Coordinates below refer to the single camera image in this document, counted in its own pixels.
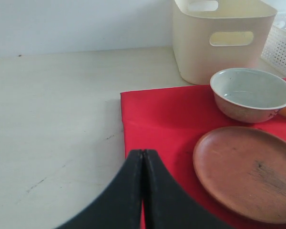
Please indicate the cream plastic bin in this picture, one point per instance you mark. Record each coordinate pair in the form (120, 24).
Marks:
(206, 41)

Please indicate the brown wooden plate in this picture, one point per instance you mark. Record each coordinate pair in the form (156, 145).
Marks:
(244, 169)

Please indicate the white ceramic bowl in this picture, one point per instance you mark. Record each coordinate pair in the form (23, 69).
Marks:
(248, 95)

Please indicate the white perforated plastic basket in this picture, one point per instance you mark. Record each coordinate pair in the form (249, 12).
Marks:
(274, 52)

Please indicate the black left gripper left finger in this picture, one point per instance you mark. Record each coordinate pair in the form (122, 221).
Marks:
(119, 205)

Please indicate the red table cloth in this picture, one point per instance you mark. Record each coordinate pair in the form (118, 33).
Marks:
(171, 121)

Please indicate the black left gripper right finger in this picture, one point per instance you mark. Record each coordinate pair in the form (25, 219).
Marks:
(165, 203)

